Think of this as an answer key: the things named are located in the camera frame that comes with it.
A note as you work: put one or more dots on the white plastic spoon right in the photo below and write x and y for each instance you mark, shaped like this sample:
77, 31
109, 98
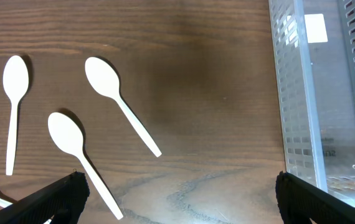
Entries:
106, 82

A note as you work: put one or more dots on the white plastic spoon far left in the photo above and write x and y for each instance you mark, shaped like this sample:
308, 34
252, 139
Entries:
15, 82

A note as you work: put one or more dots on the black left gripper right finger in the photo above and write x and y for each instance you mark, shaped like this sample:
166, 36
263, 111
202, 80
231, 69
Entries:
300, 202

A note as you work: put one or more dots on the clear perforated plastic basket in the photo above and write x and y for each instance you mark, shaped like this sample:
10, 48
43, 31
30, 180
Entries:
316, 91

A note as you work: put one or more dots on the white plastic spoon middle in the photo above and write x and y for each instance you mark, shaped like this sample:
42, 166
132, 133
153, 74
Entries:
68, 137

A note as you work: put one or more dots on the white label sticker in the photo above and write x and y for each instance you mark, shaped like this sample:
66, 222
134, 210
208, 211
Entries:
315, 28

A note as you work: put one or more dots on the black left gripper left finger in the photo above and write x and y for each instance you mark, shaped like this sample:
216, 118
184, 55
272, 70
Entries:
60, 202

